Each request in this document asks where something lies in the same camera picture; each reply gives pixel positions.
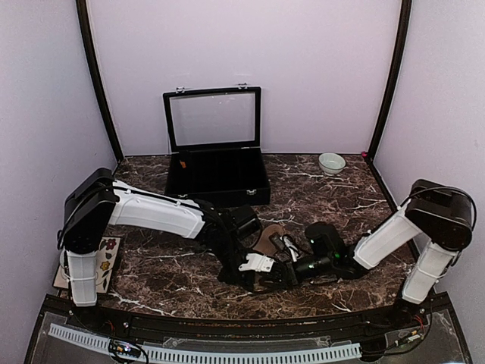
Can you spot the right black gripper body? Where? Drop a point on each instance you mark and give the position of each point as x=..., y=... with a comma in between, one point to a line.
x=323, y=265

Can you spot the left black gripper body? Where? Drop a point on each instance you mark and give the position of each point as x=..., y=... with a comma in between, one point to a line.
x=224, y=250

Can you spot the tan brown sock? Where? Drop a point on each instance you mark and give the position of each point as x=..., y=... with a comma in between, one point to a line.
x=264, y=245

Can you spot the black display case glass lid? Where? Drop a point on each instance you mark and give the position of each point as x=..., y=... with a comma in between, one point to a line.
x=217, y=132

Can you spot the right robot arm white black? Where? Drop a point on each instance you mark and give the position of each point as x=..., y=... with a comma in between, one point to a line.
x=446, y=215

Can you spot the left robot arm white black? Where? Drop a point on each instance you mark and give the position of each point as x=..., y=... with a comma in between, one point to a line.
x=101, y=201

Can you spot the pale green bowl at back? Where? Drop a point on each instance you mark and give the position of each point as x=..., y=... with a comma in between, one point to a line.
x=331, y=163

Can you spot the floral patterned mat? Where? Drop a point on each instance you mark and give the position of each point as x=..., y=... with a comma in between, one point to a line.
x=106, y=259

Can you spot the green circuit board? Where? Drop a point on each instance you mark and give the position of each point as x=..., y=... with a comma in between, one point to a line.
x=121, y=349

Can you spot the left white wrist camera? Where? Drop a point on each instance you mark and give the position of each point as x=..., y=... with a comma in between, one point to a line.
x=257, y=262

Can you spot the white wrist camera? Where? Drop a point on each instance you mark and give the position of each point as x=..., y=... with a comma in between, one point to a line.
x=257, y=262
x=285, y=244

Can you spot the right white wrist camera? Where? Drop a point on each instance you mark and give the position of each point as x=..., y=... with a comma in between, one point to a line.
x=285, y=244

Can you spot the black front rail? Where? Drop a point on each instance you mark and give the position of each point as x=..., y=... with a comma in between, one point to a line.
x=140, y=327

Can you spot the white slotted cable duct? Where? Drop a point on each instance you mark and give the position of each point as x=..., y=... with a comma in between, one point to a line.
x=190, y=351

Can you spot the right black frame post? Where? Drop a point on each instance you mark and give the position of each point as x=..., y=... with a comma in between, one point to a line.
x=392, y=79

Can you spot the black frame post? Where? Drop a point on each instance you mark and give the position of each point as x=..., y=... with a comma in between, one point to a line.
x=392, y=79
x=96, y=78

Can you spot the left black frame post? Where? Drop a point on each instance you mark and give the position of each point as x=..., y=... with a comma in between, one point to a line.
x=96, y=78

